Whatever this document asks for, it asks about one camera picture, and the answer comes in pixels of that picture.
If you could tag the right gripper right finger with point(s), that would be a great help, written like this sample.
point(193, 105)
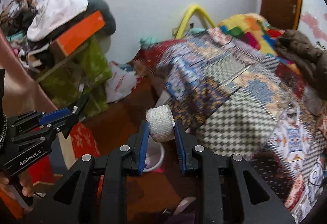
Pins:
point(229, 190)

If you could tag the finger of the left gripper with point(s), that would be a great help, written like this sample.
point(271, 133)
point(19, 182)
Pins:
point(41, 118)
point(27, 133)

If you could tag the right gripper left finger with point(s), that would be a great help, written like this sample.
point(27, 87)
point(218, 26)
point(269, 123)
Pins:
point(93, 190)

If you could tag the white bandage roll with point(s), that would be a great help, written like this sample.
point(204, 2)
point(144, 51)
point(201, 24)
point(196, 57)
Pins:
point(161, 123)

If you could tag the white plastic trash bin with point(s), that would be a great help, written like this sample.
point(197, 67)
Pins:
point(154, 155)

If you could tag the red floral box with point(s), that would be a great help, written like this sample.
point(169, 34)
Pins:
point(65, 152)

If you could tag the green patterned gift bag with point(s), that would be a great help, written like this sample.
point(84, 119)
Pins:
point(85, 71)

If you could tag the white plastic shopping bag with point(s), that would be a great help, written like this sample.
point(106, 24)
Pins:
point(121, 84)

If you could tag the orange cardboard box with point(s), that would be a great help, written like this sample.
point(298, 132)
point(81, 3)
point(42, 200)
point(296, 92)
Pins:
point(74, 37)

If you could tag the patchwork patterned bedspread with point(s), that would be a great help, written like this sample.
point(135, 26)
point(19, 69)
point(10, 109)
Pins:
point(237, 100)

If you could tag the white cloth on pile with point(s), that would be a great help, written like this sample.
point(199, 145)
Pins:
point(51, 14)

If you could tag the teal plastic toy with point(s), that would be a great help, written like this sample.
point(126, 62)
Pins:
point(146, 42)

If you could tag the brown puffer jacket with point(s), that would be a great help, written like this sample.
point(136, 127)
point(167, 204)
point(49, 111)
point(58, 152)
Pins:
point(296, 47)

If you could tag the colourful block blanket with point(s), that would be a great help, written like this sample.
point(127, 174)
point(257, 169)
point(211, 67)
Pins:
point(256, 31)

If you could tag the yellow foam hoop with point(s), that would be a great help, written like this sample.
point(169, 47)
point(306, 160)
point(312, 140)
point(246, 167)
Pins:
point(194, 16)

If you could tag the sliding wardrobe with hearts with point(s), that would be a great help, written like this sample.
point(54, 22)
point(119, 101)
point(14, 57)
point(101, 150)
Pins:
point(312, 21)

